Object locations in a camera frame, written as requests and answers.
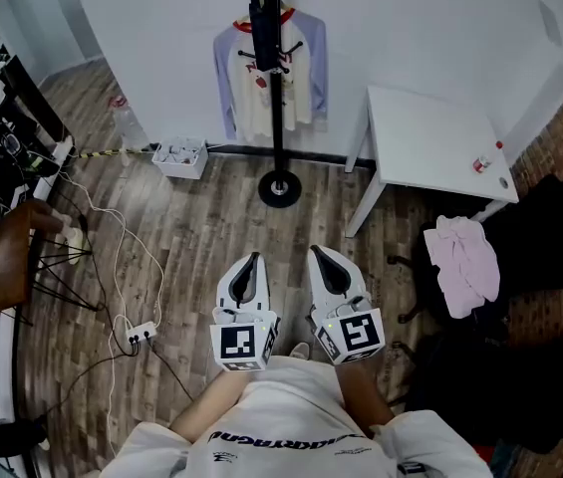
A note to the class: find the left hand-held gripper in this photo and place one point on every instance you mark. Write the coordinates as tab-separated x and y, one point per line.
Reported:
243	339

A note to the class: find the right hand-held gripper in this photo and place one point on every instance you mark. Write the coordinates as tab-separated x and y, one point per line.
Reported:
353	334

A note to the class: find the black coat stand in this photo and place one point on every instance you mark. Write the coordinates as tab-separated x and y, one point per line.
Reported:
276	117

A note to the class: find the black umbrella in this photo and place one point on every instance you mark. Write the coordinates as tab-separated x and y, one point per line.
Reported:
262	33

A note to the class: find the person's right forearm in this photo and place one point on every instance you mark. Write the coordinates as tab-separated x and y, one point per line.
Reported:
361	399

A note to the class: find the person's left forearm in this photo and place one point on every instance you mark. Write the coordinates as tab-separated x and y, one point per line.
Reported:
208	408

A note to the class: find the person's light shoe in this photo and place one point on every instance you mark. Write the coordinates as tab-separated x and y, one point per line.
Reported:
300	350

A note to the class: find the black office chair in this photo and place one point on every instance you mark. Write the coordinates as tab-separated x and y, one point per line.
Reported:
423	287

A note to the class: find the white power strip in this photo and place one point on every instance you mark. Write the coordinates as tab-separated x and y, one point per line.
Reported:
140	334

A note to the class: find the pink cloth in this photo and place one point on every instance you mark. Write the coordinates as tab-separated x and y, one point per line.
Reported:
463	264

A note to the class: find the white storage box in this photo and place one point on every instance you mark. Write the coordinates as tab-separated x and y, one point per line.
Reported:
180	160

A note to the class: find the person's white printed shirt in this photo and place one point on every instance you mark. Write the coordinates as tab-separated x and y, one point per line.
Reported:
286	431

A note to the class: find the white table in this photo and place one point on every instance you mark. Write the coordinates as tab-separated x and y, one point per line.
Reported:
430	142

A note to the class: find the red drink can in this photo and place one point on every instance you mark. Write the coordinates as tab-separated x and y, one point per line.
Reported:
481	163

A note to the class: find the white raglan shirt purple sleeves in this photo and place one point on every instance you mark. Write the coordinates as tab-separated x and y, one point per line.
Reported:
306	77

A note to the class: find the black bag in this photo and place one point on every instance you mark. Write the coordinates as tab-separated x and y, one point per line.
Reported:
545	232

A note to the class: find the brown wooden hairpin-leg table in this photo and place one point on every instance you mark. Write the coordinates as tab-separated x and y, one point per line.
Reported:
2	257

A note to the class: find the black desk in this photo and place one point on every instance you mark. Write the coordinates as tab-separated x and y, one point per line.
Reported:
32	102

